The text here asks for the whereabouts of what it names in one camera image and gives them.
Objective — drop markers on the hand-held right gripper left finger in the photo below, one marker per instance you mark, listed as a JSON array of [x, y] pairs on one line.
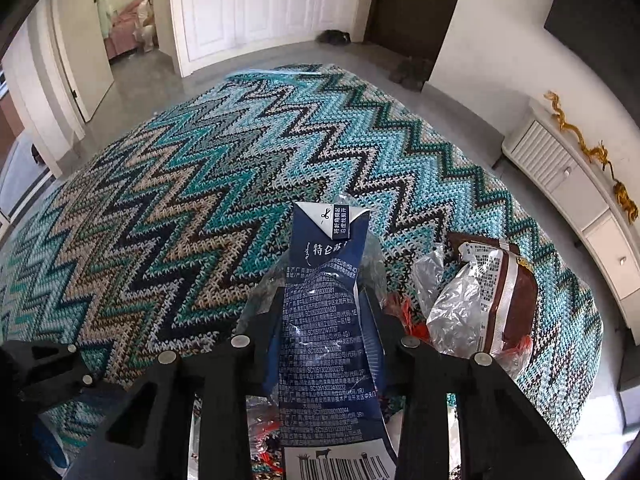
[[265, 325]]

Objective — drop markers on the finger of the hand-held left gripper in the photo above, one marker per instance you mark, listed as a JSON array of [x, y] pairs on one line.
[[65, 385], [45, 351]]

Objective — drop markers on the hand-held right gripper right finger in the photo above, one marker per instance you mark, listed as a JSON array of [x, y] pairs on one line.
[[385, 330]]

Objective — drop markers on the blue milk carton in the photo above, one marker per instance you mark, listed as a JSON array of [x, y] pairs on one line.
[[320, 335]]

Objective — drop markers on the zigzag knitted blanket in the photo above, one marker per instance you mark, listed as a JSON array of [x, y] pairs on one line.
[[200, 210]]

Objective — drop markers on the brown snack wrapper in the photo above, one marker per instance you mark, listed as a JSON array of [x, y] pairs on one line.
[[520, 290]]

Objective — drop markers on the white television stand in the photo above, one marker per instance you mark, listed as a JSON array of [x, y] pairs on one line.
[[575, 185]]

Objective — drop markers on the dark grey shoes pair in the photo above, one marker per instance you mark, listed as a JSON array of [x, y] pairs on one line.
[[410, 74]]

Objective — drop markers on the golden tiger figurine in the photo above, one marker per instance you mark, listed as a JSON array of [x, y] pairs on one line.
[[625, 202]]

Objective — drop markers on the golden dragon figurine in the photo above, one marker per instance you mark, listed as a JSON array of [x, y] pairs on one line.
[[567, 122]]

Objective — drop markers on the white interior door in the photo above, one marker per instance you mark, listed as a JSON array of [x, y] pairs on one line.
[[85, 60]]

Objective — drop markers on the black shoes pair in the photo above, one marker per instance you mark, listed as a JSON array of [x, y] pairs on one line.
[[334, 36]]

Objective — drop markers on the white built-in cabinet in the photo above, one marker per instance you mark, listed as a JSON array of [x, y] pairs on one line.
[[250, 10]]

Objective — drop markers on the dark brown entrance door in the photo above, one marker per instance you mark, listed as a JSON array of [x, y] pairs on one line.
[[415, 5]]

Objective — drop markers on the pink bed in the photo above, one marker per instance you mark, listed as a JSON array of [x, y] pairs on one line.
[[125, 25]]

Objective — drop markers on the wall-mounted black television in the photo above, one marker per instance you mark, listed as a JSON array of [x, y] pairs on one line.
[[600, 20]]

